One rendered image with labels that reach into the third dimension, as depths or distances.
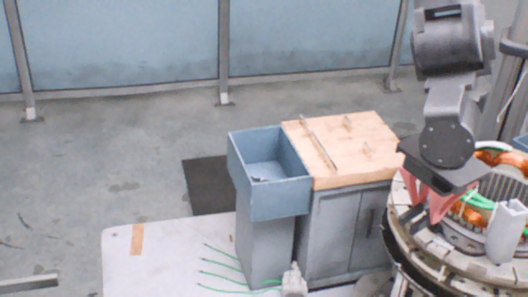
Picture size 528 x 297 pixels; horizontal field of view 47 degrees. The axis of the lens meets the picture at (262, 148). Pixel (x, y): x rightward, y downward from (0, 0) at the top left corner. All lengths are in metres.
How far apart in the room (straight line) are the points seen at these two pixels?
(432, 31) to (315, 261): 0.61
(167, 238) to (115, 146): 1.72
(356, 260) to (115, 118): 2.21
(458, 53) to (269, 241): 0.58
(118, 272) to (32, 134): 2.00
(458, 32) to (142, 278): 0.81
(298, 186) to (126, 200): 1.70
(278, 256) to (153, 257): 0.27
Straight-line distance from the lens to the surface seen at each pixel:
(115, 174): 2.82
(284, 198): 1.03
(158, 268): 1.26
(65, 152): 3.01
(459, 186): 0.73
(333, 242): 1.15
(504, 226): 0.86
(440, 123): 0.64
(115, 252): 1.30
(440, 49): 0.68
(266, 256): 1.15
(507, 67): 1.38
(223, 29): 3.15
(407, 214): 0.81
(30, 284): 1.28
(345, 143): 1.12
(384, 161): 1.09
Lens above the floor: 1.68
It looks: 34 degrees down
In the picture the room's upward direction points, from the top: 3 degrees clockwise
